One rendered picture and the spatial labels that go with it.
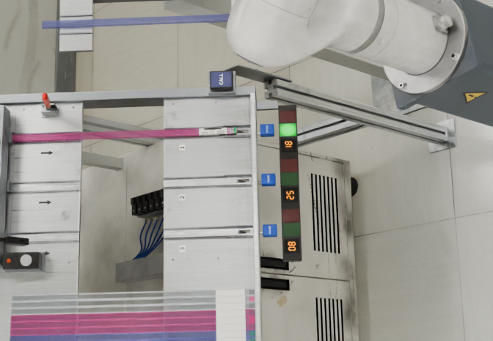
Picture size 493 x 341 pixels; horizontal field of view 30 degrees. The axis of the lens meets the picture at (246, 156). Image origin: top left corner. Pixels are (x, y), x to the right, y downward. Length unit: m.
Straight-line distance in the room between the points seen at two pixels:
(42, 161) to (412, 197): 1.06
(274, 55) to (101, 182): 1.27
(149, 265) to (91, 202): 0.42
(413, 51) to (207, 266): 0.64
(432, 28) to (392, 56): 0.09
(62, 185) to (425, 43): 0.84
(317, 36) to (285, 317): 1.07
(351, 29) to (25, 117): 0.85
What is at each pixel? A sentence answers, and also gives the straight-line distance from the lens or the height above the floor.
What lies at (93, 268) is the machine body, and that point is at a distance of 2.62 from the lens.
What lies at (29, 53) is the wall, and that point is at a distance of 4.08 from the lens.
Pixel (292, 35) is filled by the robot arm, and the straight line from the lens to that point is 1.45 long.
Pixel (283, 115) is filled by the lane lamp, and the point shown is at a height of 0.66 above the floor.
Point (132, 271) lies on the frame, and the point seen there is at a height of 0.66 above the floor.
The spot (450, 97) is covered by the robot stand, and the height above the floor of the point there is 0.62.
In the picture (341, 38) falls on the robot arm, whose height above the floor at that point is 0.95.
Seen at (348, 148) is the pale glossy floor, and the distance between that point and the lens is 2.78.
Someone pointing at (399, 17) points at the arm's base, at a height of 0.85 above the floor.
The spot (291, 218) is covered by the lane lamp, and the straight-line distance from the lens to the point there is 1.96.
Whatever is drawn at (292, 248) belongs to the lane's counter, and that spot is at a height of 0.66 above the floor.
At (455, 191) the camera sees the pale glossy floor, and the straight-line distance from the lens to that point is 2.51.
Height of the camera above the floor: 2.00
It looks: 40 degrees down
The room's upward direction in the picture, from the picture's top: 78 degrees counter-clockwise
